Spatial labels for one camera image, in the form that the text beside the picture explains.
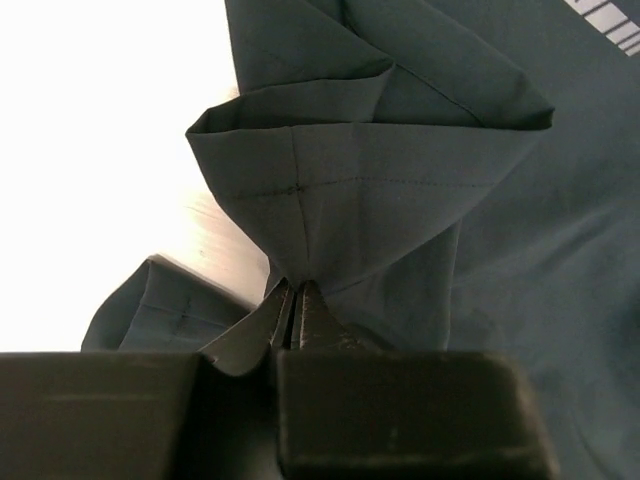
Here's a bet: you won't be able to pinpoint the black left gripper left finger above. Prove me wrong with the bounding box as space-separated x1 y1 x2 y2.
1 283 293 479

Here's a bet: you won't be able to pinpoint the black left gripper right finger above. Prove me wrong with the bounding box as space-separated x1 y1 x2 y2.
276 283 560 479

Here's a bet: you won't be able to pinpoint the dark navy shorts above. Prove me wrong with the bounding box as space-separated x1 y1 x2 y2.
82 1 639 479

